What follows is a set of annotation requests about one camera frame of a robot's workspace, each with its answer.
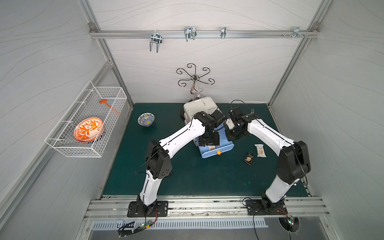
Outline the blue drawer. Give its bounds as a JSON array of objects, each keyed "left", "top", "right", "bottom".
[{"left": 193, "top": 128, "right": 235, "bottom": 159}]

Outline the black cookie packet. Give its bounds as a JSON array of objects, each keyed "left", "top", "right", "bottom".
[{"left": 244, "top": 152, "right": 255, "bottom": 166}]

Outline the white drawer cabinet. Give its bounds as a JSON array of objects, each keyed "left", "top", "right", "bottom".
[{"left": 183, "top": 97, "right": 218, "bottom": 123}]

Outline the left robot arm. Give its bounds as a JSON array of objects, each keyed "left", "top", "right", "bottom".
[{"left": 137, "top": 110, "right": 225, "bottom": 209}]

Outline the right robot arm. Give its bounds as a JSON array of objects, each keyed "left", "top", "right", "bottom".
[{"left": 225, "top": 108, "right": 311, "bottom": 210}]

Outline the green table mat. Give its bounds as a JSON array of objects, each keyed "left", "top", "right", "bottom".
[{"left": 103, "top": 103, "right": 278, "bottom": 197}]

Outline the blue patterned bowl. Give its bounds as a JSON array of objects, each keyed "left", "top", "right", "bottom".
[{"left": 138, "top": 113, "right": 155, "bottom": 127}]

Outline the white vent strip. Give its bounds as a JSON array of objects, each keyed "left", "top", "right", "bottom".
[{"left": 92, "top": 217, "right": 269, "bottom": 231}]

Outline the metal hook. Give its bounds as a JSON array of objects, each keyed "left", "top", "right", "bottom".
[
  {"left": 150, "top": 32, "right": 163, "bottom": 53},
  {"left": 282, "top": 27, "right": 309, "bottom": 39},
  {"left": 184, "top": 27, "right": 197, "bottom": 42},
  {"left": 221, "top": 27, "right": 227, "bottom": 39}
]

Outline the orange spatula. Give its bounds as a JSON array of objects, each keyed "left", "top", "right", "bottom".
[{"left": 99, "top": 99, "right": 121, "bottom": 116}]

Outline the orange patterned plate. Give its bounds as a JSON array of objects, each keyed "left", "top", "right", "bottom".
[{"left": 74, "top": 117, "right": 105, "bottom": 143}]

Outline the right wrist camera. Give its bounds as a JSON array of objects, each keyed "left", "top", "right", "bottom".
[{"left": 225, "top": 107, "right": 244, "bottom": 130}]

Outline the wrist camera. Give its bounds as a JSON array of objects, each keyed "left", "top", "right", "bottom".
[
  {"left": 211, "top": 110, "right": 226, "bottom": 128},
  {"left": 225, "top": 107, "right": 244, "bottom": 130}
]

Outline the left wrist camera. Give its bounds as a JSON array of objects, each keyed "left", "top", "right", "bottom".
[{"left": 211, "top": 110, "right": 226, "bottom": 128}]

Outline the brown wire mug tree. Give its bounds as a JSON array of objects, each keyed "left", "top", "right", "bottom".
[{"left": 176, "top": 63, "right": 216, "bottom": 101}]

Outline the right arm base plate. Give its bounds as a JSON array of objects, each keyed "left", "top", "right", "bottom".
[{"left": 242, "top": 198, "right": 288, "bottom": 216}]

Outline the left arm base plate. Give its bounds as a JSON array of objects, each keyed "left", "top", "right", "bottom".
[{"left": 127, "top": 200, "right": 169, "bottom": 218}]

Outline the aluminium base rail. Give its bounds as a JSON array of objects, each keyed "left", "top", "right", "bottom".
[{"left": 84, "top": 196, "right": 330, "bottom": 220}]

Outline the white wire basket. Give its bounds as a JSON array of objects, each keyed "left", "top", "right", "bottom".
[{"left": 45, "top": 82, "right": 127, "bottom": 158}]

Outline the aluminium top rail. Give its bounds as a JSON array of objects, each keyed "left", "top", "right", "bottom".
[{"left": 90, "top": 29, "right": 320, "bottom": 40}]

